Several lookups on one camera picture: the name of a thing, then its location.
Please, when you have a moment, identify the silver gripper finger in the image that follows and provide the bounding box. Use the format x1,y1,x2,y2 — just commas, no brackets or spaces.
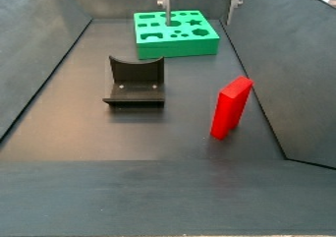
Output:
226,0,250,27
158,0,171,26

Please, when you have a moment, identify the green foam shape board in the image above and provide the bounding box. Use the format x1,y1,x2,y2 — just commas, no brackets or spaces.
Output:
134,10,219,59

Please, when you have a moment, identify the red double-square peg block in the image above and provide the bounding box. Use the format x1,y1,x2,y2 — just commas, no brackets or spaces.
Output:
210,76,254,140

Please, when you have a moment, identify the black curved holder stand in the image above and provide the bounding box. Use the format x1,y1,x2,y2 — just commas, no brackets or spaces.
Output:
103,56,166,105

